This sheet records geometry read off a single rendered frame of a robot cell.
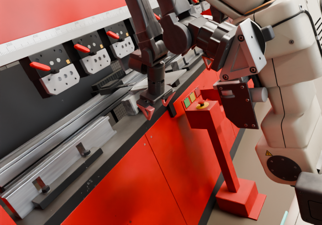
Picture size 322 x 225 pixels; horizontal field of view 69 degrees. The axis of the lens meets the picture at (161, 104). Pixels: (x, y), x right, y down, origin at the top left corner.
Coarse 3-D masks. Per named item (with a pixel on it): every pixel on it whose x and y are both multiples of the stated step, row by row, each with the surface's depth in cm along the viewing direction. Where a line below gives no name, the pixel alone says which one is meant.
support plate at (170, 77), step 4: (172, 72) 125; (176, 72) 122; (180, 72) 119; (168, 76) 121; (172, 76) 118; (176, 76) 116; (180, 76) 117; (168, 80) 115; (172, 80) 112; (168, 84) 110; (136, 88) 124; (140, 88) 120; (144, 88) 119
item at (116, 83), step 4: (116, 80) 145; (120, 80) 147; (108, 84) 142; (112, 84) 141; (116, 84) 143; (120, 84) 145; (124, 84) 140; (128, 84) 136; (132, 84) 133; (104, 88) 142; (108, 88) 139; (112, 88) 140; (116, 88) 142; (100, 92) 144; (104, 92) 142; (108, 92) 141; (112, 92) 140
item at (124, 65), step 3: (123, 57) 124; (126, 57) 126; (129, 57) 128; (120, 60) 123; (123, 60) 124; (126, 60) 126; (120, 63) 124; (123, 63) 123; (126, 63) 125; (123, 66) 124; (126, 66) 125; (123, 69) 125; (126, 69) 125; (129, 69) 128; (126, 72) 126
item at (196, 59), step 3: (201, 54) 181; (195, 57) 180; (198, 57) 177; (201, 57) 181; (192, 60) 174; (195, 60) 173; (198, 60) 176; (189, 63) 169; (192, 63) 168; (195, 63) 172; (186, 66) 165; (189, 66) 164; (192, 66) 168; (183, 69) 166; (186, 69) 165; (189, 69) 164
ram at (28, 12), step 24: (0, 0) 77; (24, 0) 83; (48, 0) 90; (72, 0) 99; (96, 0) 109; (120, 0) 122; (0, 24) 76; (24, 24) 82; (48, 24) 89; (96, 24) 108; (24, 48) 82
